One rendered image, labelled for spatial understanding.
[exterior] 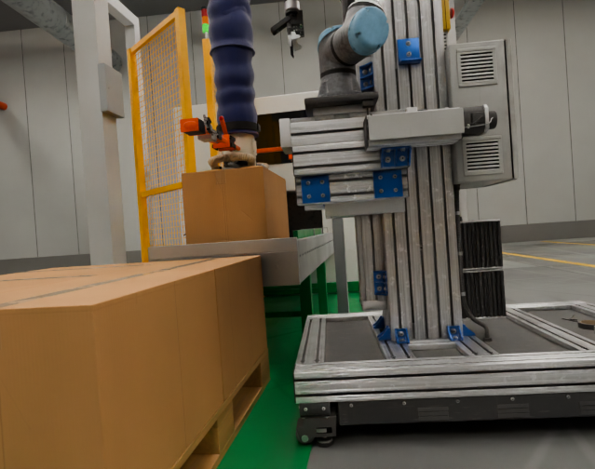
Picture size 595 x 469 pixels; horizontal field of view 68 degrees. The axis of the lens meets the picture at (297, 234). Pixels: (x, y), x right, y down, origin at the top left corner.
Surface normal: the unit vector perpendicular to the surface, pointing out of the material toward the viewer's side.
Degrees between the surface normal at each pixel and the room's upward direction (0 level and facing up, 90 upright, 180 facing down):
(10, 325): 90
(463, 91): 90
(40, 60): 90
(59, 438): 90
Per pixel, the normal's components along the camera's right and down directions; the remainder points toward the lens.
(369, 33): 0.40, 0.11
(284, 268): -0.15, 0.02
